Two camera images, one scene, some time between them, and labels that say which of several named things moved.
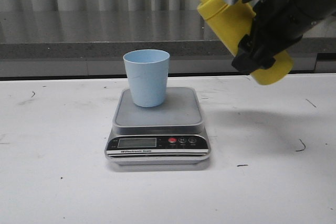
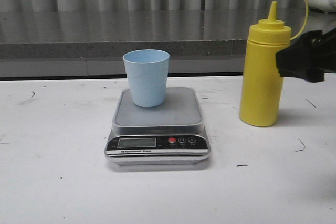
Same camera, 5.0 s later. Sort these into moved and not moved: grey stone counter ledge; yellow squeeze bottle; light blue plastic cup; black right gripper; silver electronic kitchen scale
Moved: black right gripper; yellow squeeze bottle
Not moved: light blue plastic cup; silver electronic kitchen scale; grey stone counter ledge
